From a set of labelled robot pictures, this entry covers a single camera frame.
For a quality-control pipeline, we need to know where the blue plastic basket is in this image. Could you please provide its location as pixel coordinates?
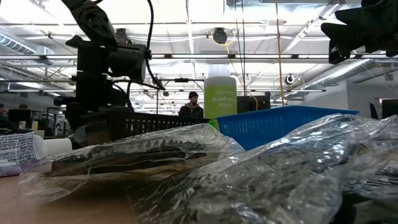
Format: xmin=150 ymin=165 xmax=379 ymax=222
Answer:
xmin=216 ymin=105 xmax=360 ymax=151

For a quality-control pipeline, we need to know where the bagged black round pad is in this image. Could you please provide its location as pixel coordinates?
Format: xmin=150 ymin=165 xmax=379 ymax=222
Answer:
xmin=126 ymin=113 xmax=398 ymax=224
xmin=329 ymin=161 xmax=398 ymax=224
xmin=18 ymin=123 xmax=244 ymax=202

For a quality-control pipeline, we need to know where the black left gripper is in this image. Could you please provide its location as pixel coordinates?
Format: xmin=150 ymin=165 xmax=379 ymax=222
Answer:
xmin=54 ymin=35 xmax=134 ymax=131

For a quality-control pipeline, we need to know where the long yellow cable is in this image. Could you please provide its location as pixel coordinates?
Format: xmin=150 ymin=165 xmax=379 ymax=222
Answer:
xmin=275 ymin=0 xmax=285 ymax=106

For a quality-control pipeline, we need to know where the person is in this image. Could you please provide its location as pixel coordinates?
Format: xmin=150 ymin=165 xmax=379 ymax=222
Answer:
xmin=178 ymin=91 xmax=205 ymax=118

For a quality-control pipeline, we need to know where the green disinfecting wipes canister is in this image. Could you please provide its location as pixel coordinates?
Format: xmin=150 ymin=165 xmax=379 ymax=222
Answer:
xmin=203 ymin=64 xmax=238 ymax=121

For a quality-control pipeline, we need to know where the small white toothpaste tube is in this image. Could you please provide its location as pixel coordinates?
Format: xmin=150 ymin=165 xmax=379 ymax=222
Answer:
xmin=0 ymin=132 xmax=73 ymax=177

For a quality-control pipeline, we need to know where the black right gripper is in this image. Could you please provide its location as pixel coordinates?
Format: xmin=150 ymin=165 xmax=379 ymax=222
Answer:
xmin=321 ymin=0 xmax=398 ymax=65

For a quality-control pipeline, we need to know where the silver ventilation duct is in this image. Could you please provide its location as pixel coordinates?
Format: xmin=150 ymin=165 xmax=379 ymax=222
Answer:
xmin=292 ymin=58 xmax=379 ymax=94

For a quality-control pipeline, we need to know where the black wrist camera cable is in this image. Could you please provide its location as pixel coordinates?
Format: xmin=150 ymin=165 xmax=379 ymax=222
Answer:
xmin=145 ymin=0 xmax=166 ymax=91

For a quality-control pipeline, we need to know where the black plastic basket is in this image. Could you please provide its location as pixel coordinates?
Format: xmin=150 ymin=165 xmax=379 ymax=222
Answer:
xmin=80 ymin=110 xmax=211 ymax=147

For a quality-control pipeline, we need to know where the black computer monitor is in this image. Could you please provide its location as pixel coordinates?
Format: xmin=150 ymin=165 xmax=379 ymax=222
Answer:
xmin=236 ymin=95 xmax=271 ymax=114

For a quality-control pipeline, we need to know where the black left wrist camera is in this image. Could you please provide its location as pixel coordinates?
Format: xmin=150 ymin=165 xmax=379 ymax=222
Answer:
xmin=108 ymin=42 xmax=147 ymax=84

